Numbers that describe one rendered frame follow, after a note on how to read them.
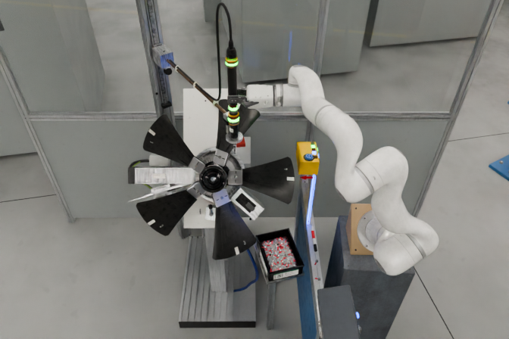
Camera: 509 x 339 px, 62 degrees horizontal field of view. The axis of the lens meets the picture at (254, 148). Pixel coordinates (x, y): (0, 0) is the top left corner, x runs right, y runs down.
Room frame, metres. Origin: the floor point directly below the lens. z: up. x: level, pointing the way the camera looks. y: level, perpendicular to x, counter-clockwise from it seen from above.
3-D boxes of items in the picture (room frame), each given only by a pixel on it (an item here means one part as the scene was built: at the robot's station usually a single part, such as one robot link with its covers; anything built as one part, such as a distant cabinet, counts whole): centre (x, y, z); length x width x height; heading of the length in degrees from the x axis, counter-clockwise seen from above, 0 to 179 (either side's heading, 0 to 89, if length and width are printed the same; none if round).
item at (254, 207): (1.36, 0.03, 0.98); 0.20 x 0.16 x 0.20; 1
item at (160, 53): (1.83, 0.45, 1.50); 0.10 x 0.07 x 0.08; 36
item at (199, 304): (1.52, 0.22, 0.04); 0.62 x 0.46 x 0.08; 1
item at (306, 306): (1.23, -0.28, 0.45); 0.82 x 0.01 x 0.66; 1
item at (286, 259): (1.15, -0.12, 0.84); 0.19 x 0.14 x 0.04; 15
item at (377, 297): (1.17, -0.55, 0.47); 0.30 x 0.30 x 0.93; 86
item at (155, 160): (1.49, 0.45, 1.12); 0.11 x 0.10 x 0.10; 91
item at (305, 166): (1.62, -0.27, 1.02); 0.16 x 0.10 x 0.11; 1
